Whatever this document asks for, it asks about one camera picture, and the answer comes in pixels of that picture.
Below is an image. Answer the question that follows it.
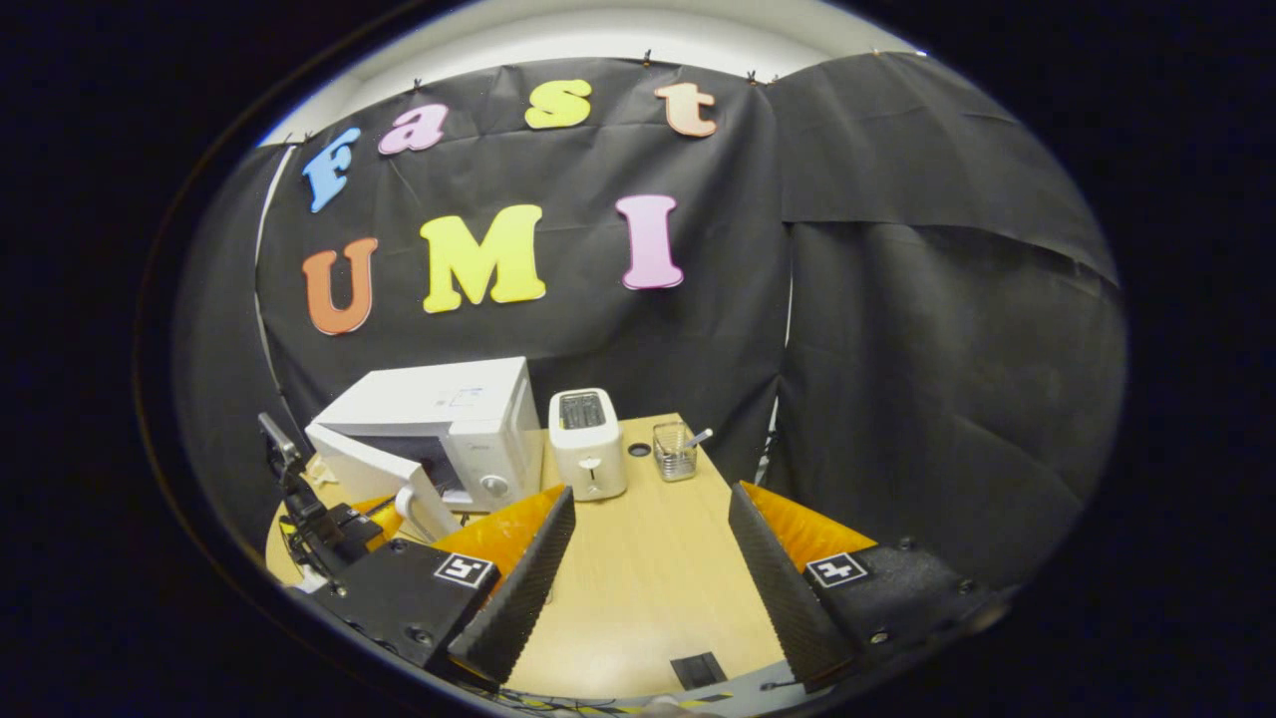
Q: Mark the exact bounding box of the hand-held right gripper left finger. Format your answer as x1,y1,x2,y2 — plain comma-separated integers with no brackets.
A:
299,486,577,689

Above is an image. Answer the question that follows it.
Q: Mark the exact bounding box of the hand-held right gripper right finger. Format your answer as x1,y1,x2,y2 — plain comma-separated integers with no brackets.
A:
728,482,1013,692

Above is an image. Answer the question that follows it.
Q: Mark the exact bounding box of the white microwave oven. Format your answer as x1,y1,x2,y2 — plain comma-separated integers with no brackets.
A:
304,357,544,544

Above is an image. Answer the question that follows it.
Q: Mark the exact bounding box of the white toaster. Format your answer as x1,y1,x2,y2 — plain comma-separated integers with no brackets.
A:
548,388,629,503

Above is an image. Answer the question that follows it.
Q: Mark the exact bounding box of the black backdrop cloth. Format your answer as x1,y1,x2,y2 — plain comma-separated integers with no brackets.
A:
174,52,1127,589

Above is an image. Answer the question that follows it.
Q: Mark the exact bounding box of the wire utensil holder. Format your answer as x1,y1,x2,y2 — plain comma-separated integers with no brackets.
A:
653,421,699,483

